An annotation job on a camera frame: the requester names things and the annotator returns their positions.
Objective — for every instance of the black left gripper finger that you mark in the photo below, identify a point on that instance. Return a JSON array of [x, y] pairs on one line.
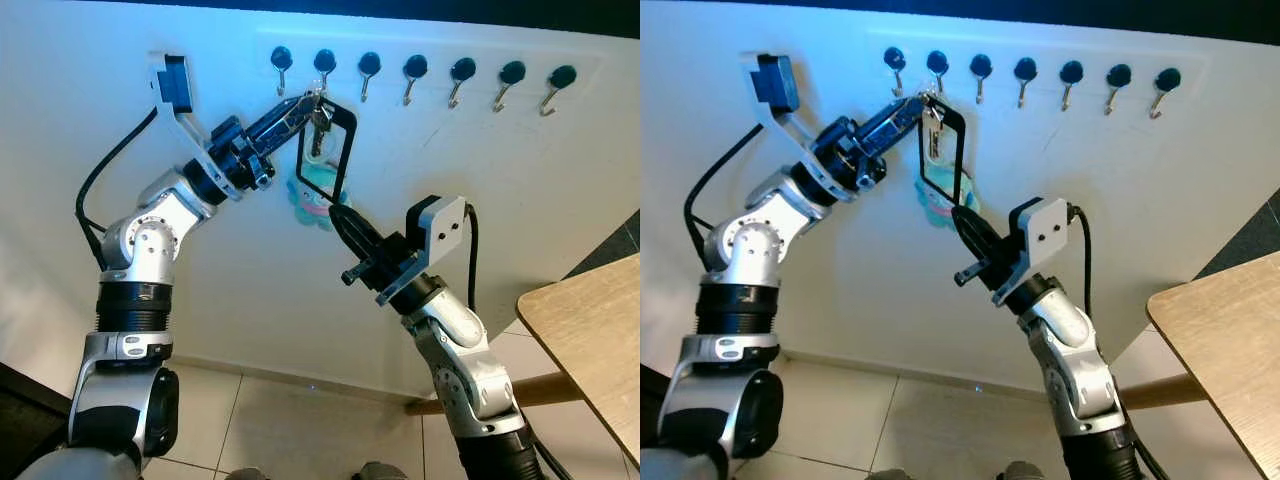
[[902, 129], [290, 128], [895, 113], [283, 113]]

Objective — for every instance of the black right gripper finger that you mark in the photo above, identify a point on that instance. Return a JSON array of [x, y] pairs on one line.
[[968, 242], [362, 235], [349, 240], [982, 237]]

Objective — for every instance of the silver key bunch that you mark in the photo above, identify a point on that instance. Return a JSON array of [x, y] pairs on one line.
[[932, 120], [320, 120]]

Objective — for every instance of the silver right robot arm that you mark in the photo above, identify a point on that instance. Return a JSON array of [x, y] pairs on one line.
[[460, 340], [1070, 340]]

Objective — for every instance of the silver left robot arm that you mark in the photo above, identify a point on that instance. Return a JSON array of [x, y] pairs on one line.
[[140, 245], [745, 250]]

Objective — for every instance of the wooden table leg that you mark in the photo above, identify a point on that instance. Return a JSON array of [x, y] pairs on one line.
[[540, 390], [1170, 390]]

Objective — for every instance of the grey robot right leg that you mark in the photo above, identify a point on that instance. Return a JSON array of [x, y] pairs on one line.
[[383, 472], [1025, 472]]

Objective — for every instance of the grey robot leg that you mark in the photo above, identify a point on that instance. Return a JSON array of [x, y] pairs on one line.
[[245, 474], [383, 472], [890, 474], [1025, 472]]

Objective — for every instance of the light wooden table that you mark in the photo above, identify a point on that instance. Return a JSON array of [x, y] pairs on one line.
[[1230, 350], [600, 340]]

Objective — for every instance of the grey robot left leg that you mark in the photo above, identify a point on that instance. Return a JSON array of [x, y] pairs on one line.
[[890, 474], [245, 474]]

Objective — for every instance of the black furniture piece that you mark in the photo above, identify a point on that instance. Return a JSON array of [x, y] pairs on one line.
[[30, 420]]

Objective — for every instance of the black knob metal wall hook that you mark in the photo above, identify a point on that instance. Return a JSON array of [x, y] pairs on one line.
[[282, 57], [415, 67], [1025, 68], [369, 64], [937, 61], [894, 58], [325, 60], [512, 72], [981, 65], [1118, 74], [562, 77], [463, 69], [1167, 78], [1071, 71]]

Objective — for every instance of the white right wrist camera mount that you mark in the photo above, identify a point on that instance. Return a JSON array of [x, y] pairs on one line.
[[1045, 232], [440, 230]]

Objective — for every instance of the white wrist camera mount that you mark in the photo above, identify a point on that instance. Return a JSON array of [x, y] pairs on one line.
[[177, 85], [1045, 232], [775, 85], [440, 230]]

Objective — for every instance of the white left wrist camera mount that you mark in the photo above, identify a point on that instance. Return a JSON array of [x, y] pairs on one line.
[[177, 85], [775, 85]]

